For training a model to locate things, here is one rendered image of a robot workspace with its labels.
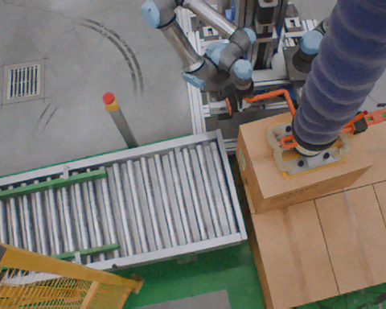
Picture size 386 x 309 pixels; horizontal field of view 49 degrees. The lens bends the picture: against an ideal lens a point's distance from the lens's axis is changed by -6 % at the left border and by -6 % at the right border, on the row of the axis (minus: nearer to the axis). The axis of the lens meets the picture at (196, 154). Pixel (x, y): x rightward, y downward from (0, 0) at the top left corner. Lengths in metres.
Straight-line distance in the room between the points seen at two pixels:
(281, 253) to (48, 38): 2.70
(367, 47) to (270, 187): 1.09
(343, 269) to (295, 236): 0.35
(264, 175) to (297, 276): 0.75
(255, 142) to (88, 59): 2.01
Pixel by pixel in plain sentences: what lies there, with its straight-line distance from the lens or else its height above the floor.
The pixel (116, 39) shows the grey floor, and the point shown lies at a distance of 3.91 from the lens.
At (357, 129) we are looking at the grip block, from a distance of 2.23.
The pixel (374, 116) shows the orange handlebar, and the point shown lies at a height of 1.22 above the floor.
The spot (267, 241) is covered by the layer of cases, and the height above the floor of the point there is 0.54.
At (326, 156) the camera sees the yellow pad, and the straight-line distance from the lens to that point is 2.24.
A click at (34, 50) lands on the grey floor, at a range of 4.10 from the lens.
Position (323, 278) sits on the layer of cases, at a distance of 2.72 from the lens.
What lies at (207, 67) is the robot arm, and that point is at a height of 1.26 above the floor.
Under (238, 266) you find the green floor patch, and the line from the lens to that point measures 3.20.
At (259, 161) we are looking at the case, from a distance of 2.23.
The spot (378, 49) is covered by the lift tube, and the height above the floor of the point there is 2.15.
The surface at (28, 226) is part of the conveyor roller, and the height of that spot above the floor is 0.55.
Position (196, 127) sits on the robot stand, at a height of 0.22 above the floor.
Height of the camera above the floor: 3.19
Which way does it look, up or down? 72 degrees down
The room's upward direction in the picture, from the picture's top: 8 degrees counter-clockwise
